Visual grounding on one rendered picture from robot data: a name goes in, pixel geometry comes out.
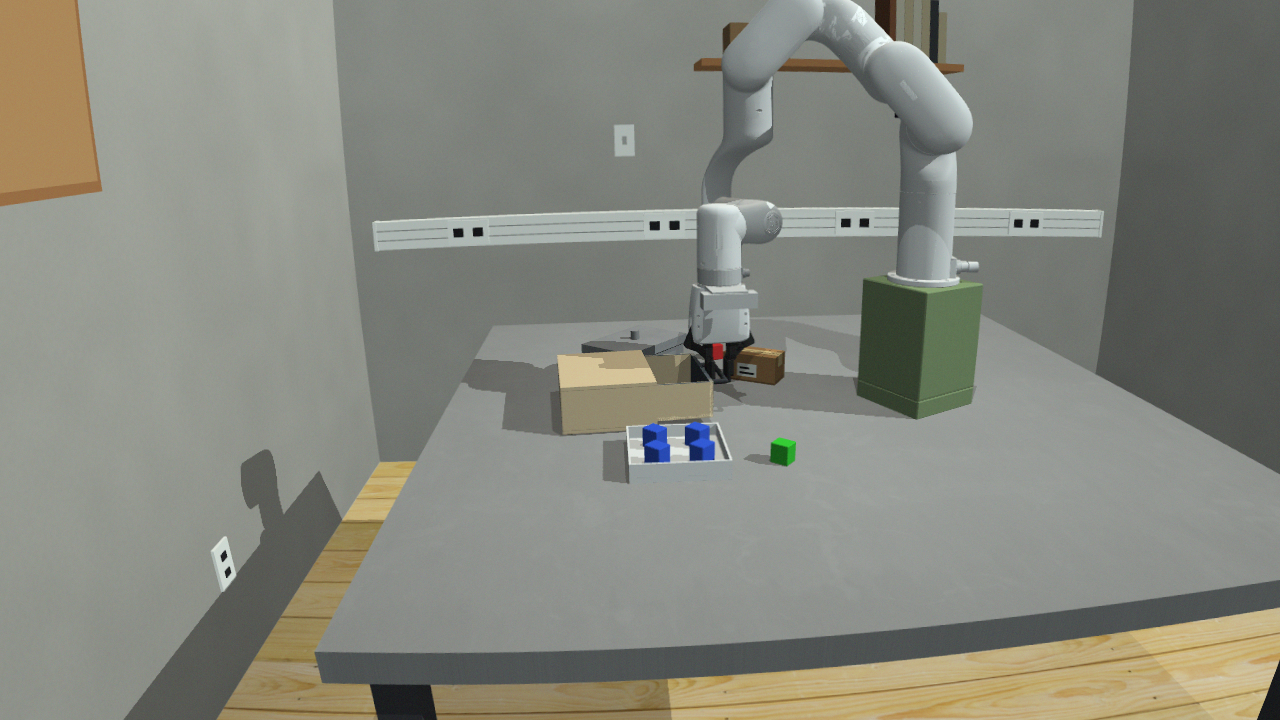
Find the brown cardboard box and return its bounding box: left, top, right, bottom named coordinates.
left=731, top=346, right=785, bottom=386

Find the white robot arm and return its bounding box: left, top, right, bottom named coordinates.
left=698, top=0, right=979, bottom=311

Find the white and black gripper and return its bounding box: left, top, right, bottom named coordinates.
left=684, top=283, right=755, bottom=382

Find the blue block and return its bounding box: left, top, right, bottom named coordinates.
left=689, top=438, right=716, bottom=461
left=643, top=423, right=667, bottom=447
left=644, top=439, right=669, bottom=462
left=685, top=421, right=709, bottom=446

